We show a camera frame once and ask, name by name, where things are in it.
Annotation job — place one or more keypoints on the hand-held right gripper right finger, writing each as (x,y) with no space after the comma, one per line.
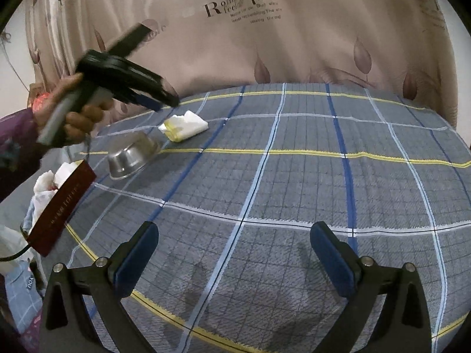
(331,261)

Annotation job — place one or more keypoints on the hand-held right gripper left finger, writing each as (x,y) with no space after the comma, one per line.
(136,261)

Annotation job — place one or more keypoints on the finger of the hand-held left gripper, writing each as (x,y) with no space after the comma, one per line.
(151,88)
(128,40)

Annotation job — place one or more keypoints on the yellow and white cloth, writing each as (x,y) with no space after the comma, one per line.
(187,125)

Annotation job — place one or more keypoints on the gold tin tray red rim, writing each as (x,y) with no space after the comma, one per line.
(59,209)

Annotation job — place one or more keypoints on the white towel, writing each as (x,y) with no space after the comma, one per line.
(49,182)

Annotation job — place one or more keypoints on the person's left forearm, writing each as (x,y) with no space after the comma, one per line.
(18,147)

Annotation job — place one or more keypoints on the person's left hand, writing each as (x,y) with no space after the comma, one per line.
(79,121)

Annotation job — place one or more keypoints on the steel bowl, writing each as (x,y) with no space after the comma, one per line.
(132,158)

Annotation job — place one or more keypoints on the grey plaid bed sheet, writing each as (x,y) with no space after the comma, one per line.
(294,191)

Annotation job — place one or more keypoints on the blue and white fluffy sock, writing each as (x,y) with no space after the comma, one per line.
(36,207)

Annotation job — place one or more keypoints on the beige leaf print curtain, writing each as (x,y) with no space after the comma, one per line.
(257,44)

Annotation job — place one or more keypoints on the blue checked cloth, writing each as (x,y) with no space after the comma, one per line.
(22,301)

